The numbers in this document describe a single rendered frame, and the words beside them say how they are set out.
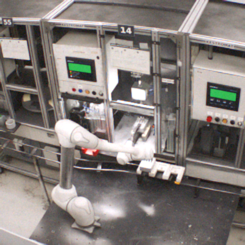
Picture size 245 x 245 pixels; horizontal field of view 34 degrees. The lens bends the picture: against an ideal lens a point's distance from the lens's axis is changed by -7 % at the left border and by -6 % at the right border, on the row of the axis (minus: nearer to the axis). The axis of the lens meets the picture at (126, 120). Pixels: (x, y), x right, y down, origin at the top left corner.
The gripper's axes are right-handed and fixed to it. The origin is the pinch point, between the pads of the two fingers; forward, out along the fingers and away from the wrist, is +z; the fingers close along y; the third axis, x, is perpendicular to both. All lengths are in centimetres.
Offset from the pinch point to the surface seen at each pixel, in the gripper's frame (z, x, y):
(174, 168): -22.4, -38.3, -14.4
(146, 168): -33.7, -17.8, -9.9
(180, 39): -13, -39, 98
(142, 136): -2.8, -3.9, -5.9
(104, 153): -26.5, 21.5, -10.6
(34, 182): -10, 124, -102
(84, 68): -16, 35, 64
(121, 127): 8.7, 20.3, -10.9
